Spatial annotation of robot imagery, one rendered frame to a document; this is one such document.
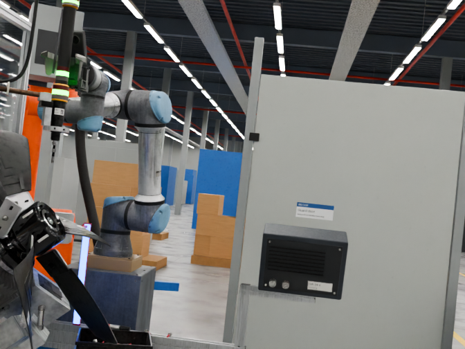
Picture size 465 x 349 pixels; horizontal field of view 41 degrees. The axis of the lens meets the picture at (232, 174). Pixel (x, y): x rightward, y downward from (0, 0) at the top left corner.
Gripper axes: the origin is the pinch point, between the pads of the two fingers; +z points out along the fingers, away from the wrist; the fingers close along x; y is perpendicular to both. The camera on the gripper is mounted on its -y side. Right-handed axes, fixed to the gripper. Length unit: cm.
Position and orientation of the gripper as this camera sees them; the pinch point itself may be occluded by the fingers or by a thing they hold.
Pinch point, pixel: (59, 53)
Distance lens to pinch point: 174.1
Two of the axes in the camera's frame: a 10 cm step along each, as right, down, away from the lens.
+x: -9.9, -1.0, 1.0
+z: -1.0, -0.3, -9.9
